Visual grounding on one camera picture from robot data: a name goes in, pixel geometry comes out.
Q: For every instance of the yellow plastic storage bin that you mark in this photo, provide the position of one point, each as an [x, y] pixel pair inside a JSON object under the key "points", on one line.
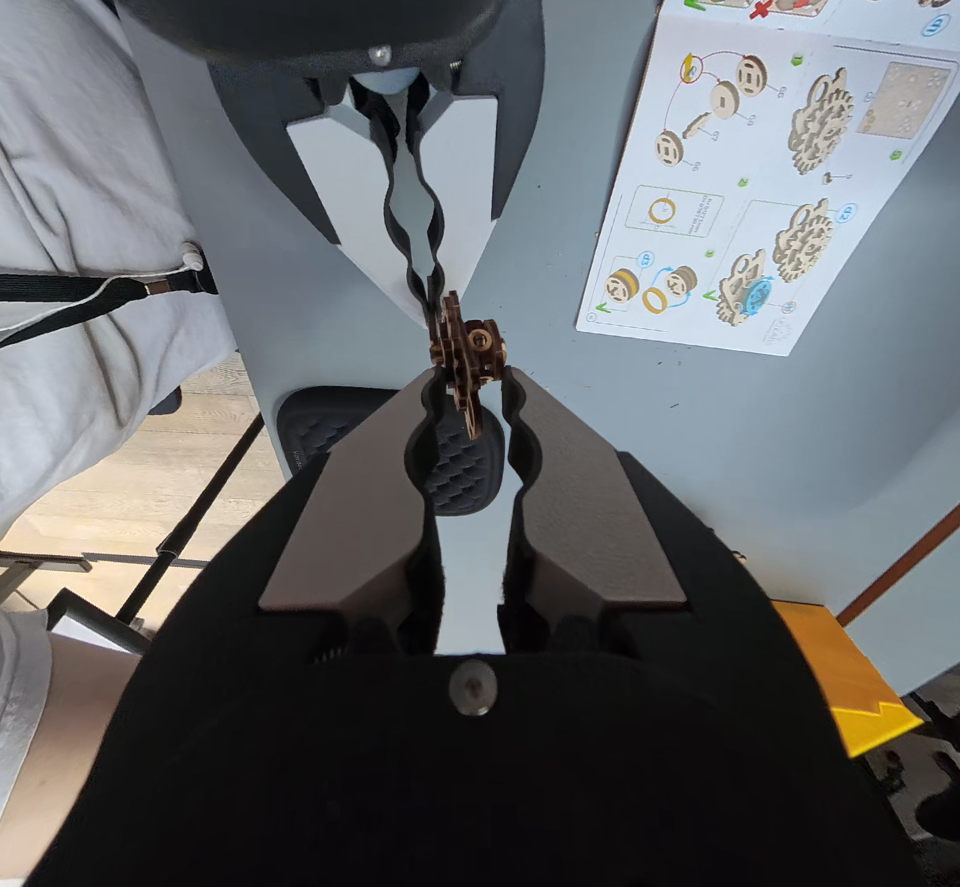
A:
{"points": [[840, 662]]}

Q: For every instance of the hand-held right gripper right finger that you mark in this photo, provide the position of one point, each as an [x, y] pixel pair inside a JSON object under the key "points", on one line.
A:
{"points": [[592, 527]]}

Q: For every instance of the black quilted wrist rest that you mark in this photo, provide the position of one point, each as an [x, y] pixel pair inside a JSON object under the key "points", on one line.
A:
{"points": [[307, 426]]}

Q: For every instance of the operator in white shirt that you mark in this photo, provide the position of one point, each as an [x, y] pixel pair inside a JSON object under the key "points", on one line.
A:
{"points": [[75, 152]]}

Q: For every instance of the printed instruction booklet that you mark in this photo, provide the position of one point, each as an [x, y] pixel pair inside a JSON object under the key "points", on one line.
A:
{"points": [[750, 227]]}

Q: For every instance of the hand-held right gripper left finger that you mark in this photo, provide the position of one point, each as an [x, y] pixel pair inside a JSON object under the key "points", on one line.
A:
{"points": [[345, 527]]}

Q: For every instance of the person's right forearm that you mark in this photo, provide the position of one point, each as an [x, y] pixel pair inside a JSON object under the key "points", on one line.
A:
{"points": [[60, 714]]}

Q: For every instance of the wooden gear assembly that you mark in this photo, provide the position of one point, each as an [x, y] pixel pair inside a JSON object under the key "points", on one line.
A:
{"points": [[469, 354]]}

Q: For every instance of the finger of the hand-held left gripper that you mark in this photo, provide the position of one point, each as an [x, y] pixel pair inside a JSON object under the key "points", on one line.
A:
{"points": [[465, 167], [337, 174]]}

